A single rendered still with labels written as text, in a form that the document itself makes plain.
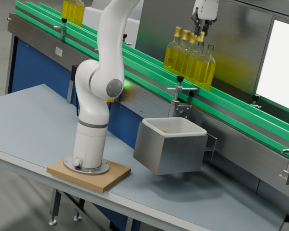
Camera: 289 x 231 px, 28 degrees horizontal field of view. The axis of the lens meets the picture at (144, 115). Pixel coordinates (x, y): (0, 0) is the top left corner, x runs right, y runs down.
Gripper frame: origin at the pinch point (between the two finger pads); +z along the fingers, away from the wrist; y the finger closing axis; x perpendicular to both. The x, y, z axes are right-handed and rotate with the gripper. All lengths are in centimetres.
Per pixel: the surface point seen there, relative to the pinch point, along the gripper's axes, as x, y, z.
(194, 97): 7.2, 2.2, 27.7
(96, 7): -233, -86, 32
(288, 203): 54, -17, 56
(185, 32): -10.5, -0.4, 3.5
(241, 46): 11.8, -13.7, 3.3
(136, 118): -18, 12, 46
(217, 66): 0.3, -13.7, 15.3
